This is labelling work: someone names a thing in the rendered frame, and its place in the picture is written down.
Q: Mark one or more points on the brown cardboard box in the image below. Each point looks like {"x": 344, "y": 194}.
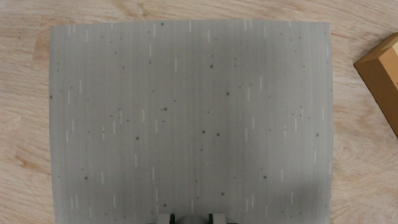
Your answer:
{"x": 378, "y": 69}

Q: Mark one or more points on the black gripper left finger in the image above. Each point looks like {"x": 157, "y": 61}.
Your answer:
{"x": 166, "y": 219}

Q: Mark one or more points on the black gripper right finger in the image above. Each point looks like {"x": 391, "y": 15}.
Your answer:
{"x": 218, "y": 218}

